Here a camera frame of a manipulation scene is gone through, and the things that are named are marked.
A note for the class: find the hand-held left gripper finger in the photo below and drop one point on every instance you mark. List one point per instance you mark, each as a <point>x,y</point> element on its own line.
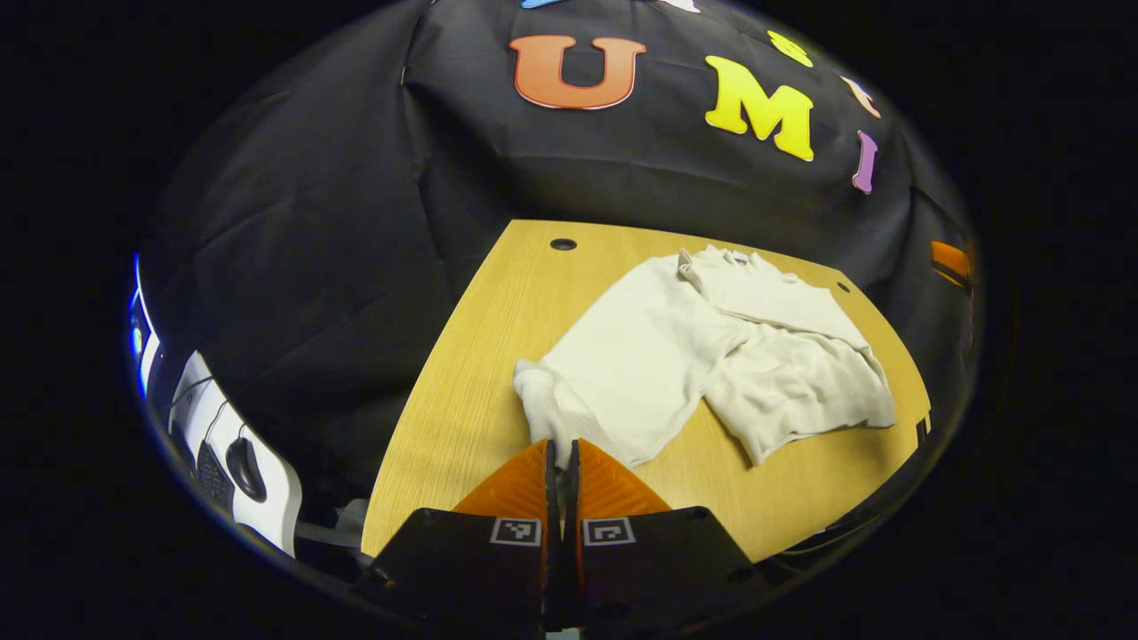
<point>570,493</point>
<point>550,493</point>

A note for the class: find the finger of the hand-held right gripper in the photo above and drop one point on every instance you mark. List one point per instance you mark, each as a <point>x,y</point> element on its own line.
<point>949,260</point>

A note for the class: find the cream white garment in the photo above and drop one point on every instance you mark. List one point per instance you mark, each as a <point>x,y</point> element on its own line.
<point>640,356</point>

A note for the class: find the white side desk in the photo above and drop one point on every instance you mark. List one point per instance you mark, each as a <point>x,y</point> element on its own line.
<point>283,498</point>

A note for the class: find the black computer mouse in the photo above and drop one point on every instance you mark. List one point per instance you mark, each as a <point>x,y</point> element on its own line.
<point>246,469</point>

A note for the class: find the black backdrop cloth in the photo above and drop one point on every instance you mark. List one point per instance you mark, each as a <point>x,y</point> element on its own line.
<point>338,267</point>

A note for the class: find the black keyboard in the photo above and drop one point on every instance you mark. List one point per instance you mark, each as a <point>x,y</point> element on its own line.
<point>213,476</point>

